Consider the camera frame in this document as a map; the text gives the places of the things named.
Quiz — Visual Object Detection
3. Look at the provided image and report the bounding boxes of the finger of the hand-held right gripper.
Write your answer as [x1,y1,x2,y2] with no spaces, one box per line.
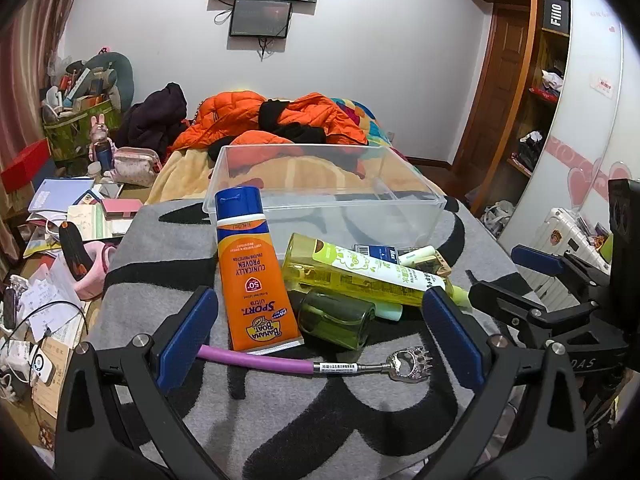
[468,280,608,347]
[511,244,608,288]

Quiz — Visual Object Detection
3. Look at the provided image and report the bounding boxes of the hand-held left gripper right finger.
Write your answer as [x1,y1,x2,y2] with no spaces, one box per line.
[421,287,588,480]

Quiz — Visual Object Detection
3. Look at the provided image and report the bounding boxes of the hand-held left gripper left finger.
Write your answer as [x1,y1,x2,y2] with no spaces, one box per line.
[52,285,221,480]

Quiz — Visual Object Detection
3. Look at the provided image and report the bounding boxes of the long mint green tube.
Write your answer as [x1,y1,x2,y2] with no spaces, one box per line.
[375,285,471,322]

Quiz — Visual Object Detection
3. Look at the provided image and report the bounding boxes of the beige stick brown ends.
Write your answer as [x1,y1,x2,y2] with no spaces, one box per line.
[422,254,452,277]

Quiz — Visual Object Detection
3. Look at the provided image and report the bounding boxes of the orange sunscreen tube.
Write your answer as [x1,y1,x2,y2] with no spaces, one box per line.
[215,186,305,356]

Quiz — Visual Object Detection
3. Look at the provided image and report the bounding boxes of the small mint white bottle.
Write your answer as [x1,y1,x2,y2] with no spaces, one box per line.
[404,246,436,267]

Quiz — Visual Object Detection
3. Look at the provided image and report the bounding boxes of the yellow-capped lotion bottle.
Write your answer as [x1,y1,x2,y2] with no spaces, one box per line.
[312,241,446,291]

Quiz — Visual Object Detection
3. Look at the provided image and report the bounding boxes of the small blue box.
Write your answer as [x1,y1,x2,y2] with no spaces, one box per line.
[354,244,403,263]

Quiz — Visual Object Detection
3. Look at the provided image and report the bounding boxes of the dark green bottle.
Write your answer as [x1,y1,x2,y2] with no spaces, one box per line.
[290,287,376,351]

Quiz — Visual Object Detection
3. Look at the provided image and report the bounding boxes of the clear plastic storage box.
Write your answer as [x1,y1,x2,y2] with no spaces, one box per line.
[202,144,447,256]

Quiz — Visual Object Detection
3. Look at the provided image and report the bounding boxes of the white suitcase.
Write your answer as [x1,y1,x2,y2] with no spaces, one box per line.
[532,207,608,311]

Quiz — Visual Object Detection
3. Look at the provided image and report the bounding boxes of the pink slipper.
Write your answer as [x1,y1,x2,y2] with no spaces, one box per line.
[59,221,118,298]

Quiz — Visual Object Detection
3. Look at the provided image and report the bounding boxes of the grey black blanket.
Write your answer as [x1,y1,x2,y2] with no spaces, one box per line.
[82,195,531,480]

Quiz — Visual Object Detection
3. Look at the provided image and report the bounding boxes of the pile of papers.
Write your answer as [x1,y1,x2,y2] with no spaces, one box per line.
[20,260,86,346]

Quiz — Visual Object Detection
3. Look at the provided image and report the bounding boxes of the pink book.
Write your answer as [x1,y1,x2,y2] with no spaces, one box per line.
[100,199,143,221]

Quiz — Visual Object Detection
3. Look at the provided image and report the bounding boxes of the white charger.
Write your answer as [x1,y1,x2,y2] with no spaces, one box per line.
[0,340,56,386]

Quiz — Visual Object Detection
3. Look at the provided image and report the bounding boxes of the wooden wardrobe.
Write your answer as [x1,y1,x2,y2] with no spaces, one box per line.
[442,0,640,261]

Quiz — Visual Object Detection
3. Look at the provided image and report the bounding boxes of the wooden door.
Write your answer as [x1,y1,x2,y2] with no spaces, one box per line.
[452,4,538,168]

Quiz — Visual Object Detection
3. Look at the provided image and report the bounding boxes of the pink floral pouch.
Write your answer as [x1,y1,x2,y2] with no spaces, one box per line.
[112,147,162,187]

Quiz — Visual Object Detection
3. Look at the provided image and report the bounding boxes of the blue notebook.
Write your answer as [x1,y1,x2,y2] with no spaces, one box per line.
[27,178,96,213]

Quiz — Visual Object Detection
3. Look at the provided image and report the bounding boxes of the pink rabbit bottle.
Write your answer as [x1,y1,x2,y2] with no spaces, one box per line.
[89,115,117,171]

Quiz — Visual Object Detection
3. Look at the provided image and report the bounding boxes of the colourful bedsheet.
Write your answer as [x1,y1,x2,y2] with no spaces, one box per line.
[330,97,396,148]

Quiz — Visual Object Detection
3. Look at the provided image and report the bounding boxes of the orange down jacket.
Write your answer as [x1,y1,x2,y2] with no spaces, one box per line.
[167,91,370,153]

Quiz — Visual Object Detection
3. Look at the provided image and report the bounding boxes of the dark purple coat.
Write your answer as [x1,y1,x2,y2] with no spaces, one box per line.
[116,82,188,148]

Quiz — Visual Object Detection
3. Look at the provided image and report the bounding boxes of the green storage bag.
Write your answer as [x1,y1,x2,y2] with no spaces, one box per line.
[42,100,123,163]

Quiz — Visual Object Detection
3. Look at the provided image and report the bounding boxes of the red box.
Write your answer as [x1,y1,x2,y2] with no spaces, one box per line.
[0,139,51,193]

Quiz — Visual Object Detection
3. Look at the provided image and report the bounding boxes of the black printed box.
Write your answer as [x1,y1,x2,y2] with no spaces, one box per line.
[541,0,571,36]

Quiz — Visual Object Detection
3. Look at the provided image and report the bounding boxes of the black garment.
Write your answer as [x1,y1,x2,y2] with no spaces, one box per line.
[258,99,327,143]

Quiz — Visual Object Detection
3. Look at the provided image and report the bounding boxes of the grey neck pillow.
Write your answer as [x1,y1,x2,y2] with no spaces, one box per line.
[75,52,136,106]

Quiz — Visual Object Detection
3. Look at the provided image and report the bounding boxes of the striped curtain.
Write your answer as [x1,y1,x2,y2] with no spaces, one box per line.
[0,0,96,261]

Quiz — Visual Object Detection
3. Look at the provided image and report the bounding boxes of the small wall monitor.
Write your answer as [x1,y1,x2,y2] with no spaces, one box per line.
[229,0,293,40]

